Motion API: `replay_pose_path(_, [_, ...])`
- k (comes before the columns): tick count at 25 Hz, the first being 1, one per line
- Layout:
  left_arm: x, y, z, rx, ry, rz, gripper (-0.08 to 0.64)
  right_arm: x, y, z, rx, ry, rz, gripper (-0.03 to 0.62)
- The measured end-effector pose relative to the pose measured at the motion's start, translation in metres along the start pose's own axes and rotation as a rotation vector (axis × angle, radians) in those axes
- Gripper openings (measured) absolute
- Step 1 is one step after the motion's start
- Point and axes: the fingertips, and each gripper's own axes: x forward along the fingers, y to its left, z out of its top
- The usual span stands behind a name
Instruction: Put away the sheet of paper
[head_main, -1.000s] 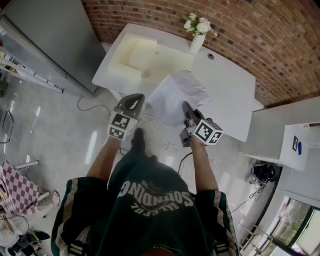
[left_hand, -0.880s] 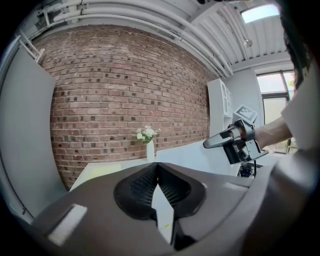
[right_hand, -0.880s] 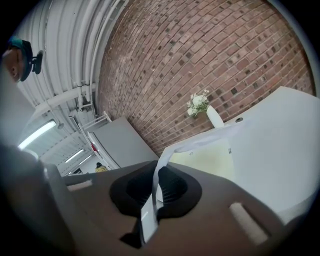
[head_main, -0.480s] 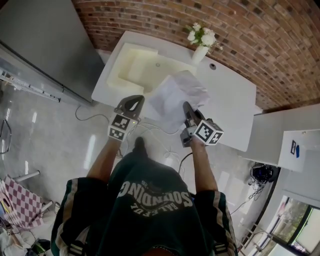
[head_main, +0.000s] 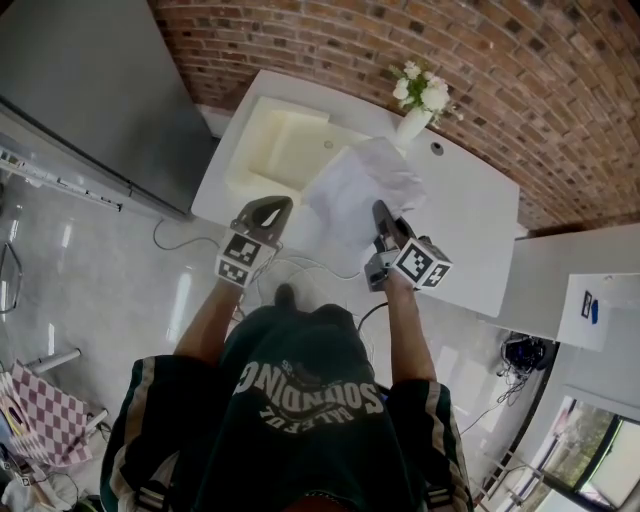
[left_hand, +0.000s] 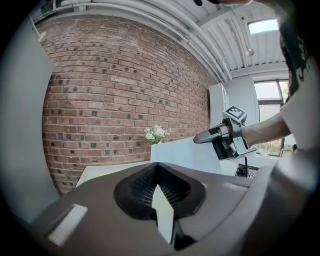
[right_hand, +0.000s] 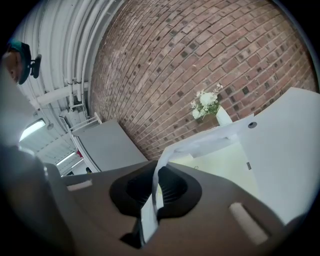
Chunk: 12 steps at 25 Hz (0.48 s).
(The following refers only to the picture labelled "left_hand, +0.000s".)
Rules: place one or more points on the white flower bunch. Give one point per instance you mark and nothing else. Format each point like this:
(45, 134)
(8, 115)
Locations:
(155, 133)

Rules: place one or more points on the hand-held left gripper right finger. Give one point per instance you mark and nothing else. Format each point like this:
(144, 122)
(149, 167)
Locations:
(215, 200)

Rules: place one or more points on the person's right forearm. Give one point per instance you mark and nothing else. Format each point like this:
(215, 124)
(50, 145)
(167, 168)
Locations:
(265, 131)

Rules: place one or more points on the ceiling light panel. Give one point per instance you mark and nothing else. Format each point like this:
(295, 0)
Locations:
(263, 26)

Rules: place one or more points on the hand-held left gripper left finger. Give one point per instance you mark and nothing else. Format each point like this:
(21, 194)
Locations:
(100, 212)

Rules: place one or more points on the black framed window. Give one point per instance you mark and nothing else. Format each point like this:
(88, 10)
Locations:
(268, 105)

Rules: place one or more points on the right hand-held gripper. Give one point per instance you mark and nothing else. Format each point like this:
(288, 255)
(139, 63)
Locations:
(235, 115)

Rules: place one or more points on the bundle of white ceiling pipes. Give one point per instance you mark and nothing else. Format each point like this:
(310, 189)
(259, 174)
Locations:
(175, 22)

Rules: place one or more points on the grey metal cabinet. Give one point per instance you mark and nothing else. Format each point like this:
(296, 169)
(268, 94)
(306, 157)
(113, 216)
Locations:
(27, 112)

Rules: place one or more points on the white tall cabinet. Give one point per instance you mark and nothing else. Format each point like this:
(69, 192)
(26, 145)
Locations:
(216, 107)

